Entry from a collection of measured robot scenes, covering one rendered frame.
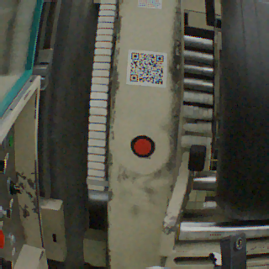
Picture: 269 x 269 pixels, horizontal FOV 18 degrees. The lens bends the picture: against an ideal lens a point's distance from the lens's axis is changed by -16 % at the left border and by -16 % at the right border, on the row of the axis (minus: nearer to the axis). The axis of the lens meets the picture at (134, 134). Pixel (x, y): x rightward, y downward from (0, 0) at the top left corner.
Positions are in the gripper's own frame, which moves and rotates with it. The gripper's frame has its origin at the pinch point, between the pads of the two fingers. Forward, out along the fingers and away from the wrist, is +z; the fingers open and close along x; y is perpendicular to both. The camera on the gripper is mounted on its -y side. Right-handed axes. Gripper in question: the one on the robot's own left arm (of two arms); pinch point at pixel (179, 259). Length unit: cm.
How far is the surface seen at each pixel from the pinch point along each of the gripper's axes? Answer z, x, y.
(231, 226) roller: 24.0, 38.6, 9.5
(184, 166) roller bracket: 52, 46, 5
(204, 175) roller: 50, 52, 7
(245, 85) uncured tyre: 15.7, 24.2, -24.8
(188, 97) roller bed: 68, 60, -5
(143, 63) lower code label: 45, 24, -20
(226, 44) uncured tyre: 23.1, 25.1, -30.9
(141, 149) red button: 44, 26, -3
